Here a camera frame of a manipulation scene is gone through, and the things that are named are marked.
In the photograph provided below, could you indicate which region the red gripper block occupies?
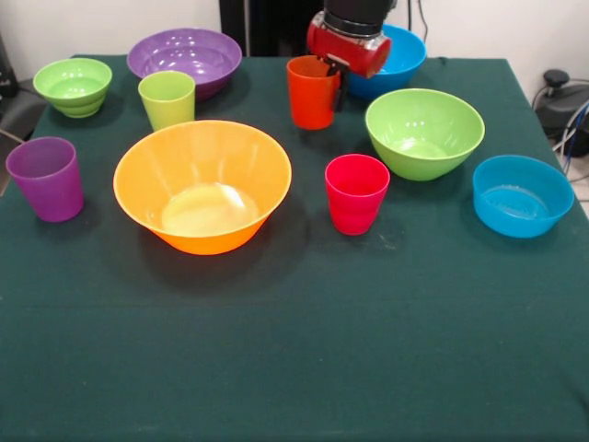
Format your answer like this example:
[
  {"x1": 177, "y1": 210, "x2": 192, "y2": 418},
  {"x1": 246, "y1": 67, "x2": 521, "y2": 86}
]
[{"x1": 306, "y1": 11, "x2": 393, "y2": 113}]

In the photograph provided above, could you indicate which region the orange-red cup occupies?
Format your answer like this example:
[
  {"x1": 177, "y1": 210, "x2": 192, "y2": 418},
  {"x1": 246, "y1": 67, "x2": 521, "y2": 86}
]
[{"x1": 285, "y1": 54, "x2": 341, "y2": 131}]

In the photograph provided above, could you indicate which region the pink cup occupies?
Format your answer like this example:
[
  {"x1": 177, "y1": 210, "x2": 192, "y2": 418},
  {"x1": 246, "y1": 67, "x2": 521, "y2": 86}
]
[{"x1": 324, "y1": 154, "x2": 392, "y2": 237}]

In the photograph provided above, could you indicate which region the deep blue bowl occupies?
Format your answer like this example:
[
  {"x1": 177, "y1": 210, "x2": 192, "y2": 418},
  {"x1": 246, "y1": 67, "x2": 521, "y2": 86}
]
[{"x1": 342, "y1": 23, "x2": 428, "y2": 101}]

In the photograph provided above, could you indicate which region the large green bowl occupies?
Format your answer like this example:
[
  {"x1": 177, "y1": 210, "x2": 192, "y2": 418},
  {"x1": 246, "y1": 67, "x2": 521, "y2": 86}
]
[{"x1": 364, "y1": 87, "x2": 487, "y2": 182}]

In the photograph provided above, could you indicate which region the purple bowl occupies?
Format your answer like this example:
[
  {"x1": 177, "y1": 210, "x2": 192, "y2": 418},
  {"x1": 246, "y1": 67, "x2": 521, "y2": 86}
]
[{"x1": 126, "y1": 28, "x2": 244, "y2": 101}]

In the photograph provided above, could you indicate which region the large orange bowl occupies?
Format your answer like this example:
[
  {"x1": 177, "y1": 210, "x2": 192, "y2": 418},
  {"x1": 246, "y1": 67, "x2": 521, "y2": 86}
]
[{"x1": 112, "y1": 119, "x2": 294, "y2": 257}]

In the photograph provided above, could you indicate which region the green cup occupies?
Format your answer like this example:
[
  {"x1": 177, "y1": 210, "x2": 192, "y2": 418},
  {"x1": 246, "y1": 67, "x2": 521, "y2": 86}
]
[{"x1": 137, "y1": 70, "x2": 197, "y2": 133}]

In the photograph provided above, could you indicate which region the shallow blue bowl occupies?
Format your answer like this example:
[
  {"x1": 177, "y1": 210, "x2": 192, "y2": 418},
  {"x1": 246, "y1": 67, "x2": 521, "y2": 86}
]
[{"x1": 472, "y1": 154, "x2": 575, "y2": 239}]

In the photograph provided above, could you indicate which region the dark green tablecloth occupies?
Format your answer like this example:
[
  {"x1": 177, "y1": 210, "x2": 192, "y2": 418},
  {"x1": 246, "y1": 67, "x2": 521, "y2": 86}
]
[{"x1": 0, "y1": 54, "x2": 589, "y2": 442}]

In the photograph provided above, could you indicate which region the small ribbed green bowl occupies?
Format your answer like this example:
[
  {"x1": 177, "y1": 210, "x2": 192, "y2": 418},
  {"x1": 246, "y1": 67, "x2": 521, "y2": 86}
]
[{"x1": 32, "y1": 57, "x2": 113, "y2": 119}]

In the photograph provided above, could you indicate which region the purple cup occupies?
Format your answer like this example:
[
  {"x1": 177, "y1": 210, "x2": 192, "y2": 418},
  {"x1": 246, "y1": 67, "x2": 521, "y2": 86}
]
[{"x1": 5, "y1": 136, "x2": 86, "y2": 224}]

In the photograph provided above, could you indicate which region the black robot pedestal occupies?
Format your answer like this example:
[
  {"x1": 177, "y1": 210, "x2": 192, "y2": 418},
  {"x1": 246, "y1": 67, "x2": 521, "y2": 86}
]
[{"x1": 219, "y1": 0, "x2": 326, "y2": 57}]

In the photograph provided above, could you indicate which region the tangle of cables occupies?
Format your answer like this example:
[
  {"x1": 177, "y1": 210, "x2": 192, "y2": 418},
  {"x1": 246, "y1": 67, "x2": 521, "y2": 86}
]
[{"x1": 551, "y1": 103, "x2": 589, "y2": 180}]

